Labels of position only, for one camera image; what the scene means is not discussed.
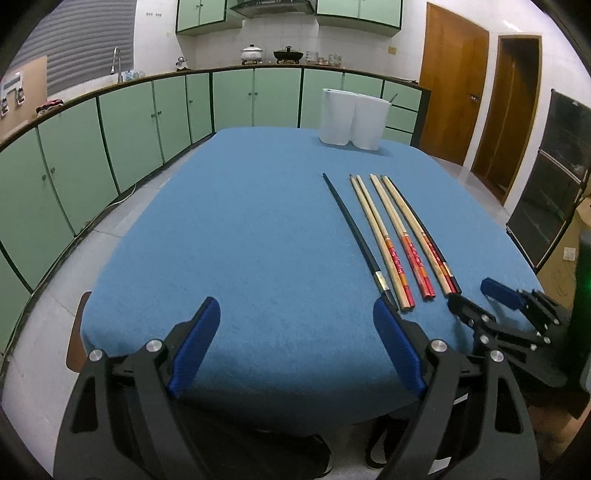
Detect cardboard box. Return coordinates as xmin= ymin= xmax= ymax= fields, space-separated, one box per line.
xmin=536 ymin=196 xmax=591 ymax=319

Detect glass jars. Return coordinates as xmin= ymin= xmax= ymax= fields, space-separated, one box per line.
xmin=305 ymin=51 xmax=343 ymax=66

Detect blue tablecloth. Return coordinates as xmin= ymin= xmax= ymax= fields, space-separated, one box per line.
xmin=81 ymin=127 xmax=546 ymax=435

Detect range hood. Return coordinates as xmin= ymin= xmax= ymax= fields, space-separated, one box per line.
xmin=230 ymin=0 xmax=315 ymax=19

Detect wooden door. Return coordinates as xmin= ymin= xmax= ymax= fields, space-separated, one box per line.
xmin=418 ymin=2 xmax=490 ymax=167

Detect green lower kitchen cabinets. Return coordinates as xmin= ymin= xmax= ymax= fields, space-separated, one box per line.
xmin=0 ymin=65 xmax=431 ymax=352

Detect wooden door frame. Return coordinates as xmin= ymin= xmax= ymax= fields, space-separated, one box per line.
xmin=470 ymin=34 xmax=543 ymax=206

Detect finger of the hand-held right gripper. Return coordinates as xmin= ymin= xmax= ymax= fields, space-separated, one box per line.
xmin=480 ymin=277 xmax=572 ymax=334
xmin=448 ymin=294 xmax=537 ymax=354

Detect bamboo chopstick orange end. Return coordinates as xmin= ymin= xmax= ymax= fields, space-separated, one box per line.
xmin=356 ymin=175 xmax=415 ymax=308
xmin=349 ymin=174 xmax=408 ymax=311

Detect brown cardboard board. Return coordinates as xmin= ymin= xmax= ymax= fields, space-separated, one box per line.
xmin=0 ymin=55 xmax=49 ymax=141

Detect brown chair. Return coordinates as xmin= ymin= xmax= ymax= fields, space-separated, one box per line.
xmin=66 ymin=291 xmax=92 ymax=372

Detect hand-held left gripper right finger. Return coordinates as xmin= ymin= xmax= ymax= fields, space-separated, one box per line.
xmin=372 ymin=299 xmax=541 ymax=480

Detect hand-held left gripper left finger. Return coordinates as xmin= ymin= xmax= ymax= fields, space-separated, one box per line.
xmin=54 ymin=296 xmax=221 ymax=480

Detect bamboo chopstick red end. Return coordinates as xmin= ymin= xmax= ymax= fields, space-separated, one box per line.
xmin=373 ymin=175 xmax=436 ymax=298
xmin=369 ymin=174 xmax=428 ymax=300

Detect black wok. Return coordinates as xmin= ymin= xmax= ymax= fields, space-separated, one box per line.
xmin=273 ymin=46 xmax=305 ymax=64

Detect white double utensil holder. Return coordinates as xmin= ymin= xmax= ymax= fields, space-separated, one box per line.
xmin=320 ymin=89 xmax=392 ymax=151

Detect green upper kitchen cabinets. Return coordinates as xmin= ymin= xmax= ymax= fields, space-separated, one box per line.
xmin=175 ymin=0 xmax=402 ymax=37

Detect bamboo chopstick brown end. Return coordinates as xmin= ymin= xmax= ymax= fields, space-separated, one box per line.
xmin=380 ymin=175 xmax=450 ymax=296
xmin=385 ymin=176 xmax=456 ymax=295

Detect black glass display cabinet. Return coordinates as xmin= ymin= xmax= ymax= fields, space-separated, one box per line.
xmin=505 ymin=89 xmax=591 ymax=273

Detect green kitchen cabinets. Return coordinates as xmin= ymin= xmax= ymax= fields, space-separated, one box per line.
xmin=175 ymin=0 xmax=402 ymax=37
xmin=0 ymin=65 xmax=431 ymax=352

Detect grey window blinds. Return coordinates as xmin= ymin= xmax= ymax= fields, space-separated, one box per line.
xmin=9 ymin=0 xmax=139 ymax=95

